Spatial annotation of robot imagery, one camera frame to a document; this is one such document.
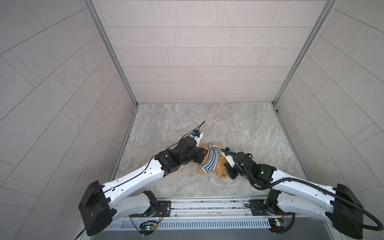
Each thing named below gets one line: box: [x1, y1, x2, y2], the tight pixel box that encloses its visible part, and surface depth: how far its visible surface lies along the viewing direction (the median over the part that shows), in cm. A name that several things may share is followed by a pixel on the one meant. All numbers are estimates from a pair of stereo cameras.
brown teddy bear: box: [198, 142, 229, 179], surface depth 79 cm
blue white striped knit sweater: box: [198, 144, 220, 174], surface depth 79 cm
